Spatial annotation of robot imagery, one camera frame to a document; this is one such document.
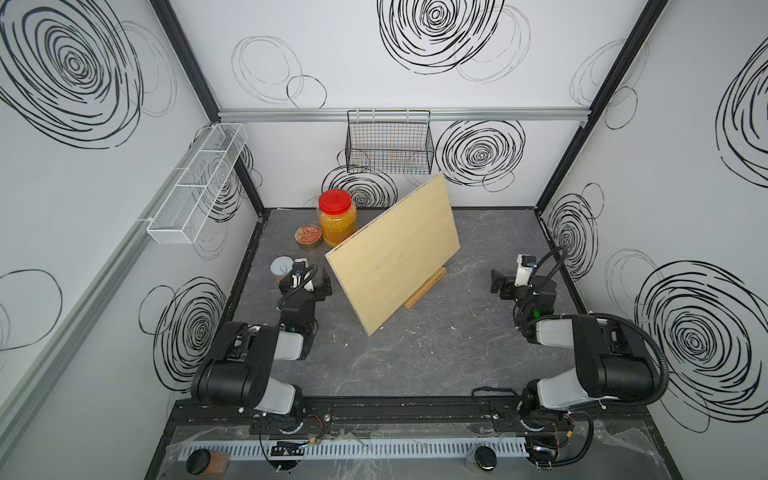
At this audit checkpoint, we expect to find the small wooden easel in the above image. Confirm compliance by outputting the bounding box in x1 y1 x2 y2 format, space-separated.
403 266 447 311

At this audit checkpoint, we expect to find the light plywood canvas board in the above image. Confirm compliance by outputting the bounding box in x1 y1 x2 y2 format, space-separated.
325 174 460 336

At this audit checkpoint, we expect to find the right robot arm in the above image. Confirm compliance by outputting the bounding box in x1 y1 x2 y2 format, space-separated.
490 269 671 417

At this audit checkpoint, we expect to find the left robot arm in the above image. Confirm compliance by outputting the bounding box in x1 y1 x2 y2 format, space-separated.
190 259 332 417

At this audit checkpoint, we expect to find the small white-lidded cup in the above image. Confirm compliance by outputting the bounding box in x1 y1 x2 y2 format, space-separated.
270 255 294 283

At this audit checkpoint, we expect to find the round red-topped tin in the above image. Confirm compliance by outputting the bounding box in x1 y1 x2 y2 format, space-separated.
294 224 324 250

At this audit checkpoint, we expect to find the red-lidded jar of yellow snacks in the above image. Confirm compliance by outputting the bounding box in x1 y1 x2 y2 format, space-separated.
318 189 358 247

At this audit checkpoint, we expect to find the black round knob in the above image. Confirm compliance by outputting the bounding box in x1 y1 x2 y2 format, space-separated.
471 445 498 472

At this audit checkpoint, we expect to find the black knob on brown block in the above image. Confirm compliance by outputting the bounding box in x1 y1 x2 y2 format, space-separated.
185 449 231 477

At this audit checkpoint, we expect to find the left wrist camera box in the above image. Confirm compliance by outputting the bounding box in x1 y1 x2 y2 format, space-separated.
289 258 317 292

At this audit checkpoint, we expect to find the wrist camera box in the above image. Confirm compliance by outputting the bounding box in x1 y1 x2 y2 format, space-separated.
289 258 317 292
514 254 538 287

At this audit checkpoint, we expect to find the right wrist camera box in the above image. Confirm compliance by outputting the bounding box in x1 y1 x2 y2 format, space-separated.
514 254 538 287

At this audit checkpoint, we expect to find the black wire wall basket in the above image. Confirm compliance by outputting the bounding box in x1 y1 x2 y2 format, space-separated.
344 109 436 175

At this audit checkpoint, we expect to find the white slotted cable duct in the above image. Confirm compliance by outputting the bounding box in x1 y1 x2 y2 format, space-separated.
171 437 529 461

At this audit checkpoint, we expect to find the white mesh wall shelf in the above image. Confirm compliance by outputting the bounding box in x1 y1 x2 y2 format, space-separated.
146 123 248 245

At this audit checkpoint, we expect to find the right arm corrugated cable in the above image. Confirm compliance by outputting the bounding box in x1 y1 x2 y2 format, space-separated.
518 245 671 409

